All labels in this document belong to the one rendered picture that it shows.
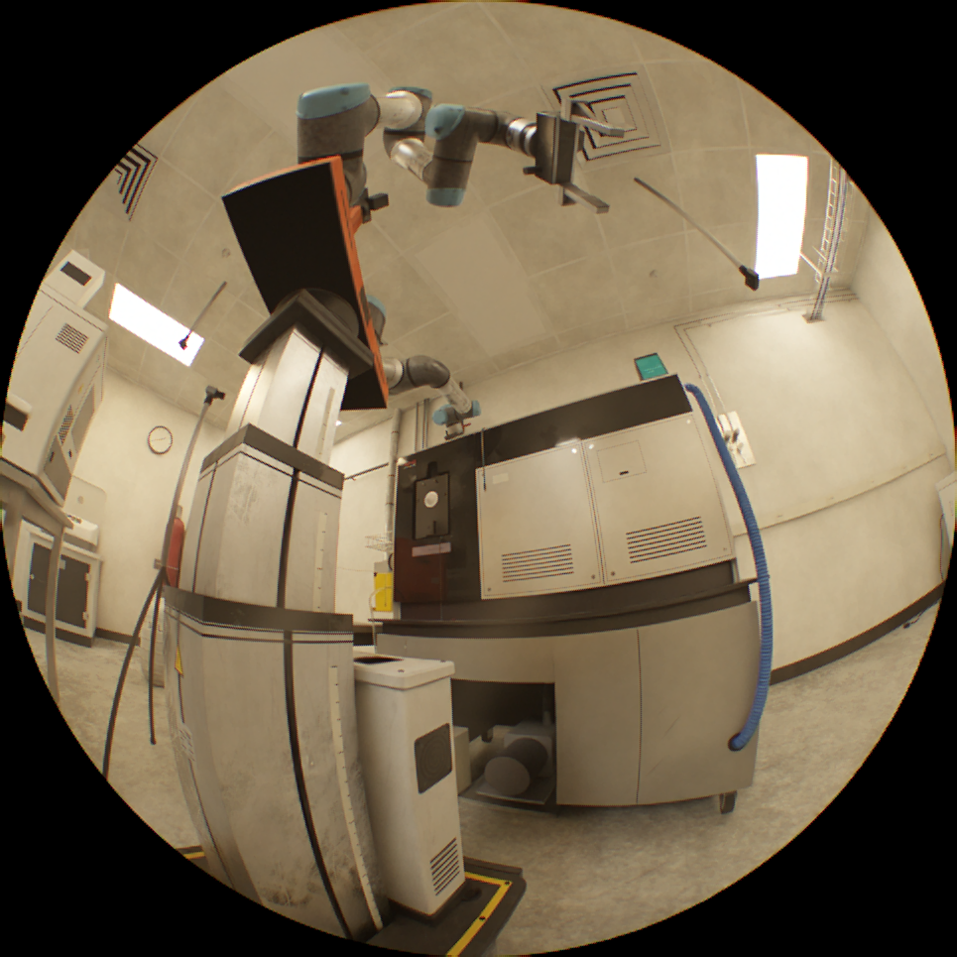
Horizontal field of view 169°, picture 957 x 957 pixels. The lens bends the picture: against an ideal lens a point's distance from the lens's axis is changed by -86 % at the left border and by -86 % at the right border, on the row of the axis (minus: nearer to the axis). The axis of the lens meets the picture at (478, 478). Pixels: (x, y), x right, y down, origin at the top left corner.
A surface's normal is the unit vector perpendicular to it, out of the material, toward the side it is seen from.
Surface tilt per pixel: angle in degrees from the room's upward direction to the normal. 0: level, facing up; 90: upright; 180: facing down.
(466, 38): 180
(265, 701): 90
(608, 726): 90
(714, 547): 90
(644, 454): 90
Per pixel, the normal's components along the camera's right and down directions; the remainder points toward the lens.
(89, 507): 0.86, 0.02
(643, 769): -0.48, -0.33
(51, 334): 0.88, -0.22
